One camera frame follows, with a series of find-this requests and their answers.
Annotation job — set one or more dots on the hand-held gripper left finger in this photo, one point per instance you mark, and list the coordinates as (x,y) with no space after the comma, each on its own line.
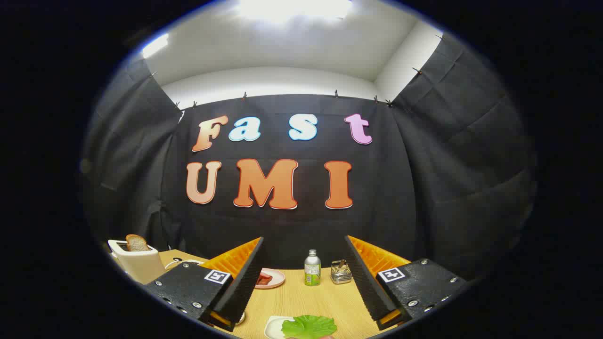
(245,287)

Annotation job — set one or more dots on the pink round plate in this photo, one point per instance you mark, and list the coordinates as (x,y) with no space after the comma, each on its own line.
(277,281)

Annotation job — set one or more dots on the cream white toaster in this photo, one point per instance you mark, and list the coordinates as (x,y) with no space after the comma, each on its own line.
(141,266)

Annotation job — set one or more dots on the black backdrop cloth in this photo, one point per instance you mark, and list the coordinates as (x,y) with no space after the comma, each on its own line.
(400,188)

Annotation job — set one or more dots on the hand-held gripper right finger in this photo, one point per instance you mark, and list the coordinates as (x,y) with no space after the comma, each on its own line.
(365,282)

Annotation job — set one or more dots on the white round plate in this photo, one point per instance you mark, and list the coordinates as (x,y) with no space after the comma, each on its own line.
(272,327)

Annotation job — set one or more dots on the brown meat slice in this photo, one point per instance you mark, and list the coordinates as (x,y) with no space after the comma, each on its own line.
(264,279)

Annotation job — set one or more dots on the toasted bread slice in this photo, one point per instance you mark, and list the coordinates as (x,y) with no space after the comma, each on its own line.
(136,243)

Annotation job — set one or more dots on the green and silver bottle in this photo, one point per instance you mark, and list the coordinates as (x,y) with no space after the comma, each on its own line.
(312,273)

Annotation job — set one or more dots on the green lettuce leaf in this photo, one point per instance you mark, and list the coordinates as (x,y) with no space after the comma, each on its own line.
(308,326)

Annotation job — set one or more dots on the ceiling light panel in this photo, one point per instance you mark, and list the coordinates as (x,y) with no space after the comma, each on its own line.
(292,8)

